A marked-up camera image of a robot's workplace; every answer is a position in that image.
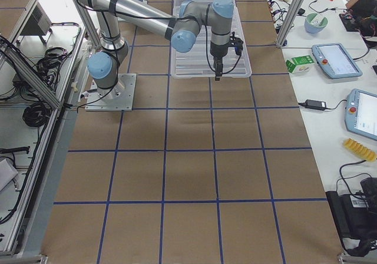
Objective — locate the aluminium frame post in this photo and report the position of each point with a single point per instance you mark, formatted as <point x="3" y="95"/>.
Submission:
<point x="287" y="23"/>

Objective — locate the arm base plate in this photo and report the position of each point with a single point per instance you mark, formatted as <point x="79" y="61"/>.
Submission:
<point x="120" y="98"/>

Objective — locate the light green bowl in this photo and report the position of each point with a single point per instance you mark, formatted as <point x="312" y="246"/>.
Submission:
<point x="314" y="23"/>

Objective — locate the teach pendant far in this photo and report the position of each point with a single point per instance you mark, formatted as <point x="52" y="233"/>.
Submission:
<point x="335" y="61"/>

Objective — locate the black power adapter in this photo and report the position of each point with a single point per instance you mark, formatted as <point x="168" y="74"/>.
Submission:
<point x="313" y="105"/>

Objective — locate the teach pendant near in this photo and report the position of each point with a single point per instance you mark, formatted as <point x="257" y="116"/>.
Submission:
<point x="360" y="113"/>

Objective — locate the teach pendant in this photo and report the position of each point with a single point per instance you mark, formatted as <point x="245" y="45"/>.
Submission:
<point x="335" y="61"/>
<point x="360" y="113"/>

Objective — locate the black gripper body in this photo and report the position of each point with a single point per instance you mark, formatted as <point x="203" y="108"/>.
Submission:
<point x="218" y="51"/>

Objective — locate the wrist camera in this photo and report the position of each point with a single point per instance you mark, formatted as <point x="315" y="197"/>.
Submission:
<point x="236" y="43"/>

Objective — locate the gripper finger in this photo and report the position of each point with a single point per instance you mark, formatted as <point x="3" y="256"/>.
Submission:
<point x="218" y="67"/>

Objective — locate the green white carton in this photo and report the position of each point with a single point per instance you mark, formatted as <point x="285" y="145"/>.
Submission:
<point x="299" y="64"/>

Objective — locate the yellow corrugated toy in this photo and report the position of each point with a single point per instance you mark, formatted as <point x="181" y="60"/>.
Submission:
<point x="360" y="150"/>

